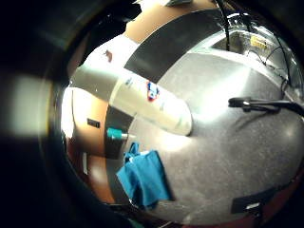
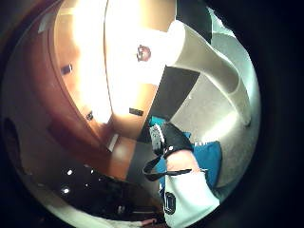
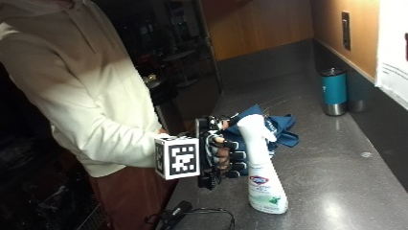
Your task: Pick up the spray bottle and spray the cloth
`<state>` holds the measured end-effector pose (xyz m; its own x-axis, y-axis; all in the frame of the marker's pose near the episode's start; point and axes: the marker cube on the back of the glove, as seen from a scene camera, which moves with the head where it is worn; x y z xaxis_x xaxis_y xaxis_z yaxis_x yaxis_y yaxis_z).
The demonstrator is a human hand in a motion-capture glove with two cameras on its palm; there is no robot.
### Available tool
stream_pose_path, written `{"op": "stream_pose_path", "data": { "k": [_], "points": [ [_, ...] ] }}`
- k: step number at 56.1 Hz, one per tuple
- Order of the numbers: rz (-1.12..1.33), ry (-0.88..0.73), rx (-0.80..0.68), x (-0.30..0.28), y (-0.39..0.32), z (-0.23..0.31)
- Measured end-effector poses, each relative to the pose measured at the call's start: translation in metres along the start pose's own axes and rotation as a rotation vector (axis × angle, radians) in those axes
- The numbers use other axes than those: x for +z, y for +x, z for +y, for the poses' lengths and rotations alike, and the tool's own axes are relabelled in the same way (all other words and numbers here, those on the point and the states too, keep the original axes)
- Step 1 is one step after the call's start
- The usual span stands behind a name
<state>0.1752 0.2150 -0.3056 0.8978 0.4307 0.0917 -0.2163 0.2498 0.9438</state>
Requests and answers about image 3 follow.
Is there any white spray bottle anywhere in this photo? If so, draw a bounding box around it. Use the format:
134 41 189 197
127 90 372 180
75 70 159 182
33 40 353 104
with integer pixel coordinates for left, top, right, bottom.
235 113 289 215

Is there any white cube with black markers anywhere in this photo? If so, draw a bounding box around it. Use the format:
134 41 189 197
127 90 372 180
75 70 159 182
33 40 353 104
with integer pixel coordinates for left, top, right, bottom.
152 135 201 181

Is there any dark blue cloth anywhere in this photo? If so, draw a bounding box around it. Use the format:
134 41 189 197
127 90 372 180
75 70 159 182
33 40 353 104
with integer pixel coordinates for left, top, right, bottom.
219 103 298 177

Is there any small black device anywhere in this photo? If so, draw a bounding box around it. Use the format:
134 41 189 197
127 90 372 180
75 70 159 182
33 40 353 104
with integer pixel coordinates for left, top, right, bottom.
159 199 195 228

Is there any teal steel tumbler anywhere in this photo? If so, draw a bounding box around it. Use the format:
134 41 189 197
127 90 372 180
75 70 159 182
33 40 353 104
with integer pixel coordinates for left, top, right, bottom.
320 67 348 117

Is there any the person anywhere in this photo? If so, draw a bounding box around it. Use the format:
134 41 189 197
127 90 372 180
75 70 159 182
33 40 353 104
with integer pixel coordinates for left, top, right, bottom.
0 0 179 230

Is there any black cable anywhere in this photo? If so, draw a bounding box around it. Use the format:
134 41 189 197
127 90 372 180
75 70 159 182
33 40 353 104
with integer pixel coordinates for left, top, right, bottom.
143 207 236 230

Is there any black wall plate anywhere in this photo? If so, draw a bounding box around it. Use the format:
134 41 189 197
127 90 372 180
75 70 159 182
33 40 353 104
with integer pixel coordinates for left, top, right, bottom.
340 11 353 52

